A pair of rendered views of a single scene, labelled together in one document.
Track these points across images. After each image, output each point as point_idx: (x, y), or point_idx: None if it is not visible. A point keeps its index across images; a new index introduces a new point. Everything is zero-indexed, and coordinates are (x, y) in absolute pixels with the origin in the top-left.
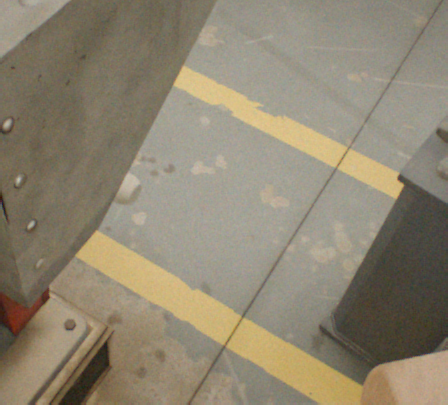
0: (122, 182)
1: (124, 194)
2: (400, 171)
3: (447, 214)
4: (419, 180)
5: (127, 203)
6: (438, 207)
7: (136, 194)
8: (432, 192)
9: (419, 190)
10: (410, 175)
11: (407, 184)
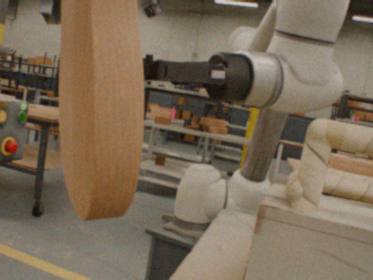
0: (4, 44)
1: (4, 47)
2: (146, 228)
3: (169, 246)
4: (155, 230)
5: (4, 51)
6: (165, 243)
7: (8, 51)
8: (160, 233)
9: (155, 234)
10: (150, 228)
11: (149, 233)
